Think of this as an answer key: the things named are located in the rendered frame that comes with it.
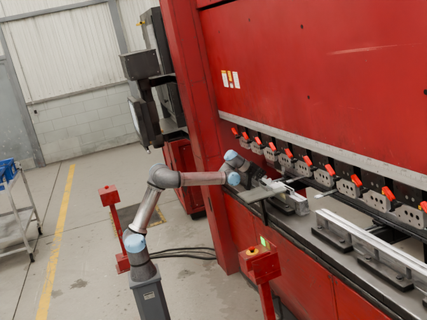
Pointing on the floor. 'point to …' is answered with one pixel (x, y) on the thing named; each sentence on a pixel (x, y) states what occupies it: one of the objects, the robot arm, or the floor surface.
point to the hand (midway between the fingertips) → (267, 186)
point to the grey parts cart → (18, 217)
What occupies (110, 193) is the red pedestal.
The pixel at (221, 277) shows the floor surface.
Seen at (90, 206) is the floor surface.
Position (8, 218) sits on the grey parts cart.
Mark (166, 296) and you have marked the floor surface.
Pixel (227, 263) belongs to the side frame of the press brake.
